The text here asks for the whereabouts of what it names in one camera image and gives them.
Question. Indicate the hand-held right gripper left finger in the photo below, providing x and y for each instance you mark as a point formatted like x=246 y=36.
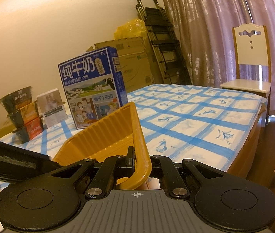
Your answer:
x=103 y=174

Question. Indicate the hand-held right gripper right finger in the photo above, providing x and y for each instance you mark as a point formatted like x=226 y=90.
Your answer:
x=163 y=166

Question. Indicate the yellow plastic tray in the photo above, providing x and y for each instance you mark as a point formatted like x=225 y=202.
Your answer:
x=108 y=131

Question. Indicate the red instant noodle bowl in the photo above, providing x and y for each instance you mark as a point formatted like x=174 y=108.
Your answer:
x=29 y=131

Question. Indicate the stack of brown boxes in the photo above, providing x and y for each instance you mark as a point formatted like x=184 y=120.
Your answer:
x=24 y=115

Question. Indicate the small white photo box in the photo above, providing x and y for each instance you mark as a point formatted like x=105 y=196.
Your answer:
x=52 y=109

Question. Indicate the wooden table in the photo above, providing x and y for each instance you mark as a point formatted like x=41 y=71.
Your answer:
x=245 y=155

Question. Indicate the blue milk carton box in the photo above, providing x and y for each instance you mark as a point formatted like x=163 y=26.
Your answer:
x=89 y=89

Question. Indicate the large cardboard box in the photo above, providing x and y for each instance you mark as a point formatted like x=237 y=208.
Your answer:
x=137 y=70

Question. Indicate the black folding ladder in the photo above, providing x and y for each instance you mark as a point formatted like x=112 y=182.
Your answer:
x=161 y=46

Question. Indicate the flat cardboard box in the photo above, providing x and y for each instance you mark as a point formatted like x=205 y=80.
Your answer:
x=125 y=44

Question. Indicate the yellow plastic bag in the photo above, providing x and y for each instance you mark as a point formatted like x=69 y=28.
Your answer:
x=129 y=28

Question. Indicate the white wooden chair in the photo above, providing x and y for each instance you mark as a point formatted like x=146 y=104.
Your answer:
x=250 y=51

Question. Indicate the pink patterned curtain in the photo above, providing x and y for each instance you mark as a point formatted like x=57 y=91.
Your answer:
x=212 y=17

